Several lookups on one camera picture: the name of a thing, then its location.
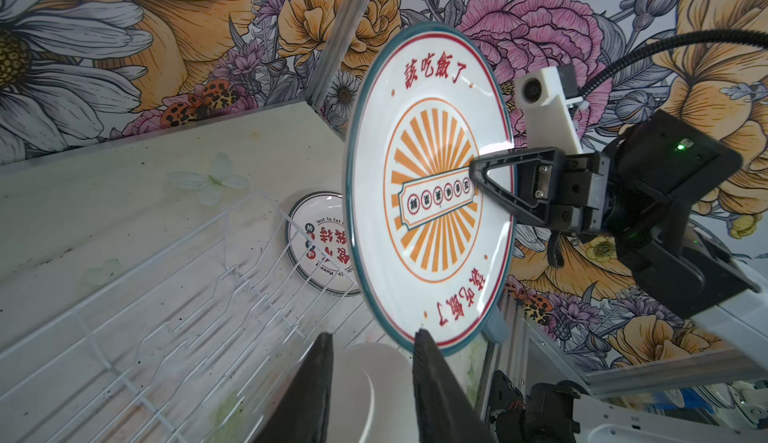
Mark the blue grey cloth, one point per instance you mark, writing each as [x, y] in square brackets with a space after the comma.
[495, 328]

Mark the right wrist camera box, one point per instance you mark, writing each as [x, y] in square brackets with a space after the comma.
[546, 97]

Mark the plate with red characters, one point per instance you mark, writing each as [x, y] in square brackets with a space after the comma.
[318, 244]

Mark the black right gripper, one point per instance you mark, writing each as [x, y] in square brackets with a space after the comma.
[543, 187]

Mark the orange sunburst plate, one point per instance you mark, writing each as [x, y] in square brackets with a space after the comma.
[430, 249]

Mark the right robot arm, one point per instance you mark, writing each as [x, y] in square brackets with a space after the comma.
[640, 191]

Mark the white wire dish rack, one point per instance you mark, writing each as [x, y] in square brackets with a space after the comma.
[195, 344]

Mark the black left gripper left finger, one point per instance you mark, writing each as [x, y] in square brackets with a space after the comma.
[303, 413]

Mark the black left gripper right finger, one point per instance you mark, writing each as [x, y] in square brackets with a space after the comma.
[443, 411]

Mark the aluminium corner post right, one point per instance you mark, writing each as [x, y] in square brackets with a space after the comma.
[344, 29]

